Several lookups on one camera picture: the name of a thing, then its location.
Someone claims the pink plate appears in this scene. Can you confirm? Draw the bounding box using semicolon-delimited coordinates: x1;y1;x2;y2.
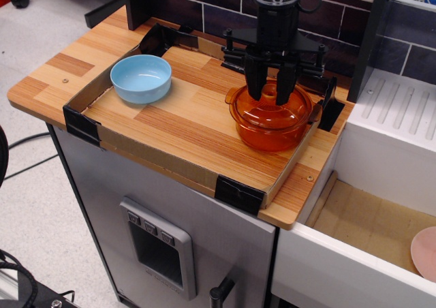
410;226;436;282

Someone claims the orange transparent pot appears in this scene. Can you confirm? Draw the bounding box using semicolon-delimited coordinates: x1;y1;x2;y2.
235;86;323;152

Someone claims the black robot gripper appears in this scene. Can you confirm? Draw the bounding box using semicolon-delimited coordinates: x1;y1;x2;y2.
222;0;328;106

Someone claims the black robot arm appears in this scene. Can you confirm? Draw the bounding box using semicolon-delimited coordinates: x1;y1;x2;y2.
223;0;328;106

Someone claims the black floor cable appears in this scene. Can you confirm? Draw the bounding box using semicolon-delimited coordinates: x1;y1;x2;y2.
3;132;59;181

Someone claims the light blue bowl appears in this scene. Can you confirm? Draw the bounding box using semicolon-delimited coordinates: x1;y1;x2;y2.
110;55;172;104

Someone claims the black equipment with cables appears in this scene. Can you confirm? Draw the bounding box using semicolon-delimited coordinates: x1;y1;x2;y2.
1;250;78;308

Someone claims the white toy sink unit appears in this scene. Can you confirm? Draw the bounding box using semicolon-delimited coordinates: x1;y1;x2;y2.
271;70;435;307

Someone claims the grey toy dishwasher cabinet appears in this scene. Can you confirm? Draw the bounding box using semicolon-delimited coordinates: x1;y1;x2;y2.
50;127;276;307

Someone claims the dark shelf upright post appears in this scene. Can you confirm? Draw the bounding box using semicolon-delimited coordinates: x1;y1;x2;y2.
347;0;390;103

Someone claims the orange transparent pot lid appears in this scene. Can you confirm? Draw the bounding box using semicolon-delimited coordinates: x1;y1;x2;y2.
225;81;313;131

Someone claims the cardboard fence with black tape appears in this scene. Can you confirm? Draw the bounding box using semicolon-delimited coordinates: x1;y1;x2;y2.
63;24;349;223

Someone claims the black cabinet door handle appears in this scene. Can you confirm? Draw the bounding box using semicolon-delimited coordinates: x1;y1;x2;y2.
209;277;235;308

